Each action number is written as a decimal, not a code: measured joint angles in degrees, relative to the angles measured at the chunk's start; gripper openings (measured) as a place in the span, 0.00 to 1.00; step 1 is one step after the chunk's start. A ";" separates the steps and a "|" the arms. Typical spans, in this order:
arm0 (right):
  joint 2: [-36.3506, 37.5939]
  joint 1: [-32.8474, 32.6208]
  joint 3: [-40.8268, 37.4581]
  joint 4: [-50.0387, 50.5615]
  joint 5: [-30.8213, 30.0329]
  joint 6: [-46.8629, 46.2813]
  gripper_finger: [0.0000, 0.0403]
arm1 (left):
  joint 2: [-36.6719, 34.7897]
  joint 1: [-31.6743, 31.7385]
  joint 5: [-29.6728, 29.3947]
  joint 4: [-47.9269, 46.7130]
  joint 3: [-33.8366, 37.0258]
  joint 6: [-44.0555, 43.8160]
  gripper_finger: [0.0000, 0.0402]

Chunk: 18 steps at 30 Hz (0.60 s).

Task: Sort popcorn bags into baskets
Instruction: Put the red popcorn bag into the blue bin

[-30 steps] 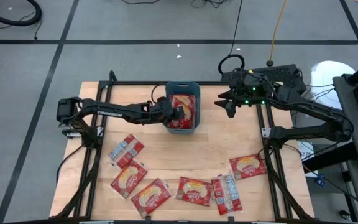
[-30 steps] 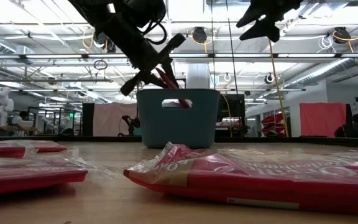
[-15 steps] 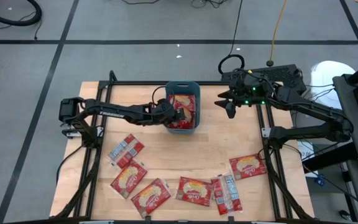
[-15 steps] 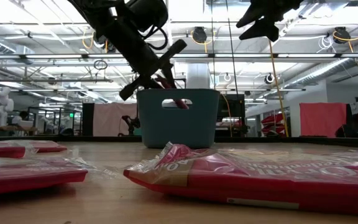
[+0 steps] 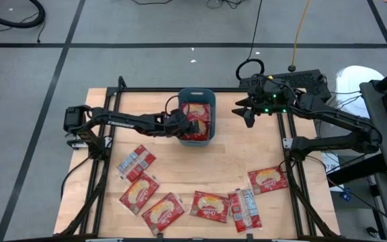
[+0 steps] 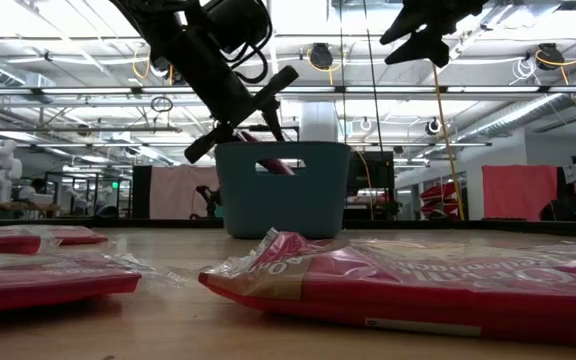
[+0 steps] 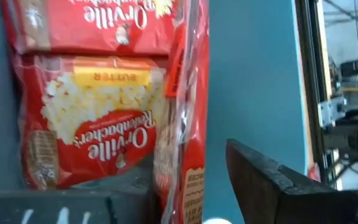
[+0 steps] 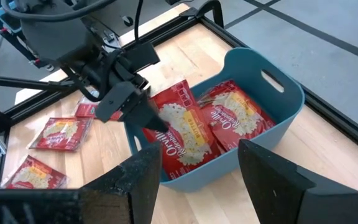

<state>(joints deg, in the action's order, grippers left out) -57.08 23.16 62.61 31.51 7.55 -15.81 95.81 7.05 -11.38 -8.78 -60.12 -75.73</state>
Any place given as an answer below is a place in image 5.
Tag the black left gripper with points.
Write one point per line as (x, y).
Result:
(176, 124)

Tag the white mounting plate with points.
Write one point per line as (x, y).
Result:
(287, 142)

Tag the white paper sheet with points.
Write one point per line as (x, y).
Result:
(331, 166)

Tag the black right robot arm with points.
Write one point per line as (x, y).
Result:
(341, 119)

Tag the blue tag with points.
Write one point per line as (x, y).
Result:
(346, 195)

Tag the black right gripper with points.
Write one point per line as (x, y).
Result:
(270, 99)

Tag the black computer mouse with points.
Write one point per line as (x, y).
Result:
(372, 231)

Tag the black curved bracket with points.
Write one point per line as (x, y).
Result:
(122, 82)

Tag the teal plastic basket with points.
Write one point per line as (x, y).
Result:
(197, 94)

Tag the black desk leg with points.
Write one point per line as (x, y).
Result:
(358, 169)

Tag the black metal table frame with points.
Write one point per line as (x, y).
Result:
(146, 89)

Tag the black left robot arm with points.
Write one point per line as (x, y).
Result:
(119, 122)

